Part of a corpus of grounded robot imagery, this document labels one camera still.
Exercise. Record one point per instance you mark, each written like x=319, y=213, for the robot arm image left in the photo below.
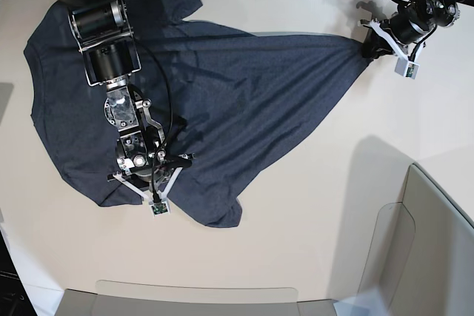
x=108, y=48

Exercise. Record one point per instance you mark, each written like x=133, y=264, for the grey bin right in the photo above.
x=420, y=260

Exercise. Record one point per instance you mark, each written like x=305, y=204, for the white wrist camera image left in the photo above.
x=159, y=208

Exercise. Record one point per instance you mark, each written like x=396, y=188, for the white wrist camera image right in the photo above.
x=406, y=68

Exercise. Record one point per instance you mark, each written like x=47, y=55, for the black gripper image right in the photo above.
x=380, y=42

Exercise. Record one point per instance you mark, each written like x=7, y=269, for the dark blue t-shirt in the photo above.
x=248, y=100

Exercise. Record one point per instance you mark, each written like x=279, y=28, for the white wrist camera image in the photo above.
x=406, y=68
x=159, y=208

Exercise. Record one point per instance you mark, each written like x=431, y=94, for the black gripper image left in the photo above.
x=156, y=174

